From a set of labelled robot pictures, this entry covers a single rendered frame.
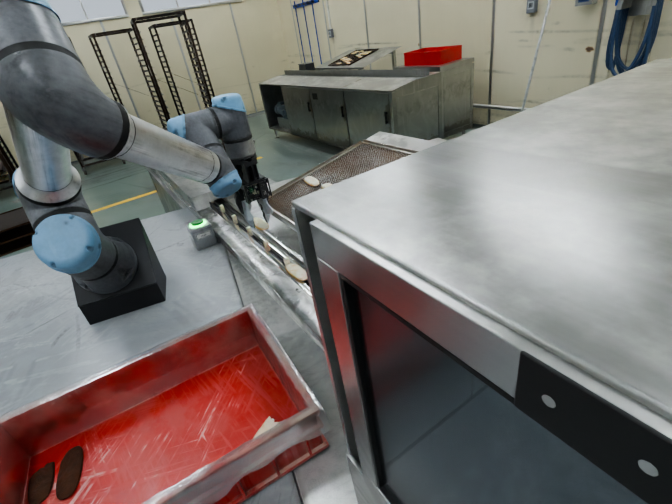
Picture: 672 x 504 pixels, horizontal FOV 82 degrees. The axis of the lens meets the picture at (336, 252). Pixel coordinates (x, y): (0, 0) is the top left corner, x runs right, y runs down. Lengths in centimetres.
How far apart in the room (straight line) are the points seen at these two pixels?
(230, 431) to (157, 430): 14
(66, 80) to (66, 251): 42
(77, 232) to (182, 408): 43
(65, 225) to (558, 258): 93
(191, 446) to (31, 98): 57
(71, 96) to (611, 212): 62
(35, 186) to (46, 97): 37
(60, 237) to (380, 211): 84
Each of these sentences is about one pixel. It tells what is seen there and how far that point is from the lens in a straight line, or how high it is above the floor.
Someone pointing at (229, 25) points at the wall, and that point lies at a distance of 856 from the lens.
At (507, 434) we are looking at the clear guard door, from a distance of 19.
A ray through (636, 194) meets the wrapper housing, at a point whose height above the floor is 130.
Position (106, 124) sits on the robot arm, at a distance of 68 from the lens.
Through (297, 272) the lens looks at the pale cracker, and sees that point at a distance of 102.
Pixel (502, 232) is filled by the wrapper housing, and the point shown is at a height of 130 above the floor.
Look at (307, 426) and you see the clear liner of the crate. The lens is 62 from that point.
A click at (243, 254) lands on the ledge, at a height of 86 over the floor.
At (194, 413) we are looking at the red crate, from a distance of 82.
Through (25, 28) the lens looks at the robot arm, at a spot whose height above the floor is 146.
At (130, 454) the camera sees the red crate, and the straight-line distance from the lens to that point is 83.
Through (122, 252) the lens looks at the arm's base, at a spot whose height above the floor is 99.
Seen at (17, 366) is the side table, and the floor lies 82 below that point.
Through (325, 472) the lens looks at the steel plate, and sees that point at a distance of 68.
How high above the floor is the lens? 140
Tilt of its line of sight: 30 degrees down
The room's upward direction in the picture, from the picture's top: 10 degrees counter-clockwise
